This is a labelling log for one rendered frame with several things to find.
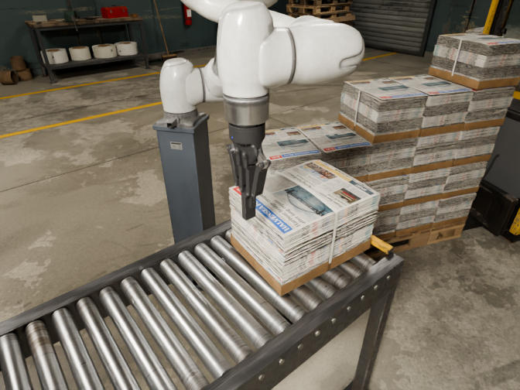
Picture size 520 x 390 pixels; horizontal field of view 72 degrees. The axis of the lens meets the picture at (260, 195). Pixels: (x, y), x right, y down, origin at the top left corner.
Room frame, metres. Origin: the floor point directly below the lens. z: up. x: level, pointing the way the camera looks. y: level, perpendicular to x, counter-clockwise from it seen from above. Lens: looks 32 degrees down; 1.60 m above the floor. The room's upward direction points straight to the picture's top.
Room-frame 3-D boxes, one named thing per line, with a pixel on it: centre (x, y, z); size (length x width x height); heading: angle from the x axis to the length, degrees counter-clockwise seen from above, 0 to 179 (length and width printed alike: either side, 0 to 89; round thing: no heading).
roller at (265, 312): (0.79, 0.07, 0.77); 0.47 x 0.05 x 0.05; 39
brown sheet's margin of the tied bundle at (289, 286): (0.88, -0.04, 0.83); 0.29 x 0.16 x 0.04; 34
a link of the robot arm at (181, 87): (1.64, 0.36, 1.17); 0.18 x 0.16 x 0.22; 108
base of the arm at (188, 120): (1.62, 0.38, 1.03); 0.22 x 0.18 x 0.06; 167
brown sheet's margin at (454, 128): (2.04, -0.95, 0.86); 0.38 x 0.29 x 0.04; 19
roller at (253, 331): (0.75, 0.12, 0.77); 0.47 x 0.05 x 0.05; 39
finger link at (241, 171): (0.70, 0.03, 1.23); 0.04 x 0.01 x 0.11; 129
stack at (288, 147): (1.91, -0.54, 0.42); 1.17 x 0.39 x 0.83; 108
